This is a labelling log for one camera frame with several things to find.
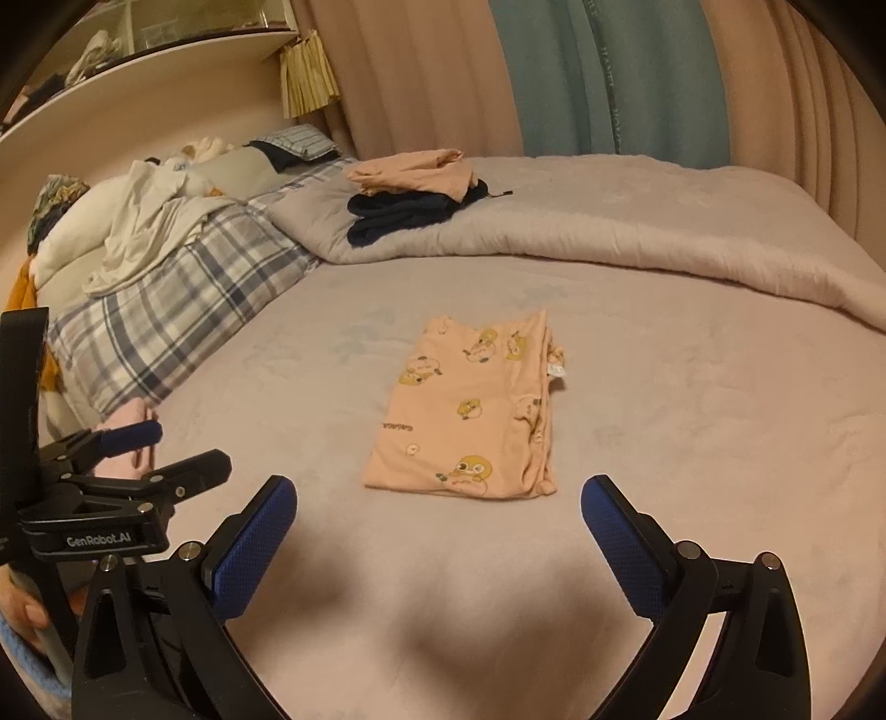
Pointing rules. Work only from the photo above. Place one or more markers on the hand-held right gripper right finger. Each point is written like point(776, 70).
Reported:
point(616, 547)

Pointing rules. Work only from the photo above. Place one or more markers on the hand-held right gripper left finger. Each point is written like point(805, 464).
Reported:
point(253, 547)

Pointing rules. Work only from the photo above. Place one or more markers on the orange cartoon print shirt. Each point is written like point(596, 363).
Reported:
point(450, 429)

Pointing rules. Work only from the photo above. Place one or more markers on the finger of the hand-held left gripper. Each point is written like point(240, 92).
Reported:
point(131, 435)
point(197, 471)

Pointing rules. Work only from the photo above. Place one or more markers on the plaid blue grey pillow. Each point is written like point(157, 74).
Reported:
point(180, 298)

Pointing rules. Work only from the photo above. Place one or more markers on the cream headboard shelf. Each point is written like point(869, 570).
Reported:
point(173, 90)

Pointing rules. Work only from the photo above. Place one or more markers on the white clothes pile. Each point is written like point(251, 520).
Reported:
point(93, 59)

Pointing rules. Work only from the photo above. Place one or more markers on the floral patterned cloth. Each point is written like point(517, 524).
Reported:
point(55, 201)

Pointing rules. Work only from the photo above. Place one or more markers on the folded peach garment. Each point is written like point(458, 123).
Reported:
point(408, 173)

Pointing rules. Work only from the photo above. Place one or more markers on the grey pink duvet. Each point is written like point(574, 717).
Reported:
point(623, 221)

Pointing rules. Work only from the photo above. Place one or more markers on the mustard yellow cloth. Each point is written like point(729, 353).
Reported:
point(31, 298)

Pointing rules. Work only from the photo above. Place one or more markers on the dark cloth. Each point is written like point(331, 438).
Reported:
point(277, 156)

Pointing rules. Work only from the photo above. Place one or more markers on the yellow curtain tassel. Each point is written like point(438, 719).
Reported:
point(308, 76)

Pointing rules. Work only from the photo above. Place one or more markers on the white crumpled cloth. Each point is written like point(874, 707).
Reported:
point(145, 221)

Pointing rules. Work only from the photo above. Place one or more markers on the person's left hand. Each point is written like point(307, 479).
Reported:
point(17, 599)

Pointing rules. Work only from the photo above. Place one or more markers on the pink curtain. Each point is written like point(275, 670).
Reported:
point(775, 104)
point(415, 83)

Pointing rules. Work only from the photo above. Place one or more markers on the folded dark navy garment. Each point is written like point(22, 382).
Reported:
point(394, 211)

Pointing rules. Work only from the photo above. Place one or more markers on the white pillow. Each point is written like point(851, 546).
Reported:
point(69, 235)

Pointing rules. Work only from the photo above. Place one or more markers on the pink bed sheet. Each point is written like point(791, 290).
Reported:
point(692, 450)

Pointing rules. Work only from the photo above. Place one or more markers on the blue striped pillow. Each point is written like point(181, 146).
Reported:
point(304, 142)

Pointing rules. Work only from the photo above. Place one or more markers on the teal curtain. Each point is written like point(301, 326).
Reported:
point(554, 76)

